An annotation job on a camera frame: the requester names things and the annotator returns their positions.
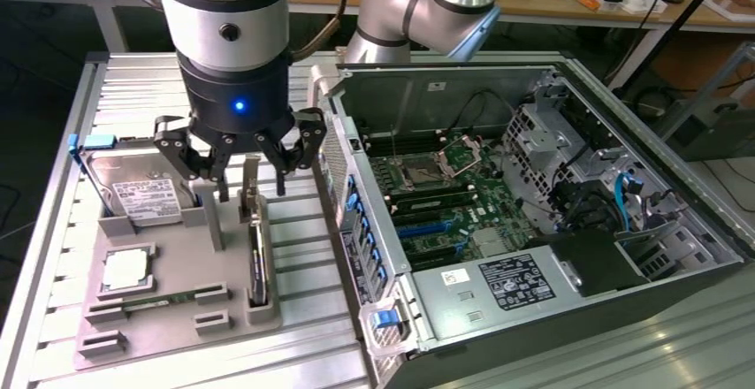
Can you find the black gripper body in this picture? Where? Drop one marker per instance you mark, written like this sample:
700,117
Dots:
236,93

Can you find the black and silver PC case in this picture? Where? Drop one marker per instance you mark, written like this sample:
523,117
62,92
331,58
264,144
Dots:
560,340

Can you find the graphics card with black cooler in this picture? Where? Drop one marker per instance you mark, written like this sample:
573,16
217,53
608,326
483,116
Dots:
256,252

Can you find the silver chipset heatsink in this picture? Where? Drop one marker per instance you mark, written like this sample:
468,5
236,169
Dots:
489,243

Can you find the grey power supply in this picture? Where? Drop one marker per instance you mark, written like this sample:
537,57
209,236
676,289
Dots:
460,309

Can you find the hard disk in blue caddy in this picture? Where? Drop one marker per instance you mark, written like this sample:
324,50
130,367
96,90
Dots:
141,190

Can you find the blue case latch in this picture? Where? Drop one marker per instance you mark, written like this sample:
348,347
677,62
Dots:
381,319

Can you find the silver socket cover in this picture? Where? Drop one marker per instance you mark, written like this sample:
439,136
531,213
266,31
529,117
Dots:
472,141

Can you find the green RAM stick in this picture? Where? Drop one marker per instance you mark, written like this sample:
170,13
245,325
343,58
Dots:
158,300

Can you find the blue expansion slot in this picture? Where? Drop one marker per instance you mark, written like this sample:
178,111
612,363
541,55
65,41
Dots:
424,230

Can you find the black plastic shroud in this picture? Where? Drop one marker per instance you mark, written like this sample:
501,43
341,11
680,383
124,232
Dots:
589,265

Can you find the silver CPU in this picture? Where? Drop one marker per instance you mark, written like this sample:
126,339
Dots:
124,269

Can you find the white object with orange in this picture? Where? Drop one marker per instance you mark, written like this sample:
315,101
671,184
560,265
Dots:
619,2

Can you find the green motherboard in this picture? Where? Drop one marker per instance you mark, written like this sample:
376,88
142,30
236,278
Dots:
489,194

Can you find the dark computer tower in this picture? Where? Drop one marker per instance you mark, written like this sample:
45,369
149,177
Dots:
719,137

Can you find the grey parts rack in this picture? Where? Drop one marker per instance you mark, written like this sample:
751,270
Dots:
176,274

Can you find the CPU socket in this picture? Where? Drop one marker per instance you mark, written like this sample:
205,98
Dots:
421,170

